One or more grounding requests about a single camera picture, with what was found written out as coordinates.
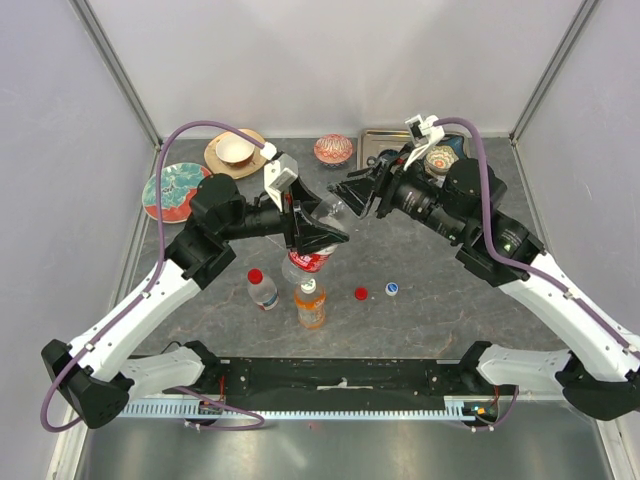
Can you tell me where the left aluminium frame post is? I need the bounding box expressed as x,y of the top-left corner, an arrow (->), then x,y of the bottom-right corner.
69,0 -> 162,151

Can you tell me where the blue ceramic cup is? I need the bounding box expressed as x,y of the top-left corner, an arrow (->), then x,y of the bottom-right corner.
366,149 -> 399,167

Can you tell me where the slotted cable duct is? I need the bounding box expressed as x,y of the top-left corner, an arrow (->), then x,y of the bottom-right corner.
119,396 -> 490,421

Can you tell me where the aluminium frame post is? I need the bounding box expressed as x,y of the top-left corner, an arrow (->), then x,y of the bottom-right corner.
69,0 -> 162,151
509,0 -> 600,146

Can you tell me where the blue white Pocari cap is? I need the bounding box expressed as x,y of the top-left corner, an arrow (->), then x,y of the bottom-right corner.
385,282 -> 399,296

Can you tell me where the blue star-shaped dish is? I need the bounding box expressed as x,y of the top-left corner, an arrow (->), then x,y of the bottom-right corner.
428,134 -> 468,162

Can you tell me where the patterned flower bowl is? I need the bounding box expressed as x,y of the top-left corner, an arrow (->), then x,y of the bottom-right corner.
424,146 -> 459,176

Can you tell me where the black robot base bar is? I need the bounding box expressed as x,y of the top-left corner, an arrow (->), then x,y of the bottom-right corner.
190,357 -> 515,409

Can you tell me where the right aluminium frame post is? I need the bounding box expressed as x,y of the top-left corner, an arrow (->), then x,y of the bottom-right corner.
509,0 -> 600,146

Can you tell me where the steel tray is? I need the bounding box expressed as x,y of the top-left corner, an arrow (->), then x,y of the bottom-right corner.
356,129 -> 470,170

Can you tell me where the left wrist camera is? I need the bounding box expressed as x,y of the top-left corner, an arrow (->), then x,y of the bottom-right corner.
260,142 -> 298,212

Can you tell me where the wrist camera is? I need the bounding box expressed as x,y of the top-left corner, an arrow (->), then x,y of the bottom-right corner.
404,114 -> 445,171
260,142 -> 298,212

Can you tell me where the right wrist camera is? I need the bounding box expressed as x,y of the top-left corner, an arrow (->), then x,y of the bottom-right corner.
404,114 -> 445,171

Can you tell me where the red patterned bowl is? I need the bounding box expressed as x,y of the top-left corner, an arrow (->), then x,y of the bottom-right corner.
314,134 -> 354,167

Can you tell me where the orange juice bottle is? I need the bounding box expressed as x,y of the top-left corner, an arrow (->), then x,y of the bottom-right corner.
294,279 -> 326,329

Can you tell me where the tan saucer plate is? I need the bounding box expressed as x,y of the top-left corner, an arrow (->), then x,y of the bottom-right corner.
204,132 -> 266,179

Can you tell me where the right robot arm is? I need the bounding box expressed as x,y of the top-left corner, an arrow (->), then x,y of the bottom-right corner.
328,156 -> 639,421

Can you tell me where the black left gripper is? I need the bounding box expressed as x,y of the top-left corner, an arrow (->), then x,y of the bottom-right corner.
220,176 -> 350,256

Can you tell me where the red white tea cup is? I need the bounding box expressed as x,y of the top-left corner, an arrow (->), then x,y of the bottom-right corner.
215,134 -> 255,169

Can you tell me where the tall red-cap clear bottle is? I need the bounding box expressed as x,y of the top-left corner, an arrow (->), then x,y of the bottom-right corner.
282,195 -> 353,284

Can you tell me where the red bottle cap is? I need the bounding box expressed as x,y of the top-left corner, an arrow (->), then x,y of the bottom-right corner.
354,287 -> 368,301

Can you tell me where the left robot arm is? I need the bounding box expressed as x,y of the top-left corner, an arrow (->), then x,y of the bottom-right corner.
41,174 -> 349,429

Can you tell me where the small red-cap clear bottle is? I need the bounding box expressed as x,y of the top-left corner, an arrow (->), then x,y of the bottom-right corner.
247,268 -> 279,311

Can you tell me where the red teal floral plate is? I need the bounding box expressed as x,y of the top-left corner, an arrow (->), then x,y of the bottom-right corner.
141,162 -> 212,224

